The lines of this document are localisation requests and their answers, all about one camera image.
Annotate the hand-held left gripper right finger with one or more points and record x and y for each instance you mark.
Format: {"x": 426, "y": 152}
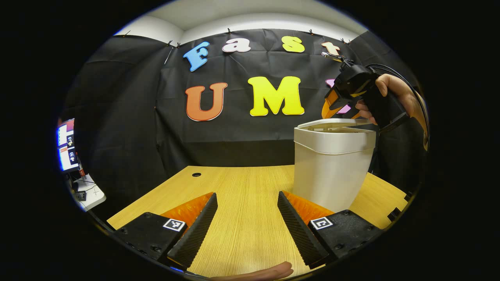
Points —
{"x": 299, "y": 228}

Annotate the wooden desktop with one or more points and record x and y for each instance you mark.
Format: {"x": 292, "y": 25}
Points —
{"x": 242, "y": 195}

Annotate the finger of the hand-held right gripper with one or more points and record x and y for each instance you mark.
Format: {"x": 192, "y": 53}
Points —
{"x": 331, "y": 105}
{"x": 356, "y": 115}

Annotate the black backdrop cloth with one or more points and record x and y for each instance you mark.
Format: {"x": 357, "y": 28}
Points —
{"x": 234, "y": 132}

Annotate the computer monitor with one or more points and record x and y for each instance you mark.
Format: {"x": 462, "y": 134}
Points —
{"x": 67, "y": 146}

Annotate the black keyboard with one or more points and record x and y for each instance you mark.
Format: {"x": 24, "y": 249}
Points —
{"x": 81, "y": 196}

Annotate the dark desk edge block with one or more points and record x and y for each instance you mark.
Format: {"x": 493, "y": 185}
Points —
{"x": 408, "y": 196}
{"x": 393, "y": 214}

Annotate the white side table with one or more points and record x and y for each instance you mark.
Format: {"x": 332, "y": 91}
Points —
{"x": 93, "y": 195}

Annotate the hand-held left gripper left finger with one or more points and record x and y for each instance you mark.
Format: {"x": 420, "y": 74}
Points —
{"x": 199, "y": 228}

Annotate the white desktop garbage bin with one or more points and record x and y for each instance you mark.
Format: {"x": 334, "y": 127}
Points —
{"x": 332, "y": 171}

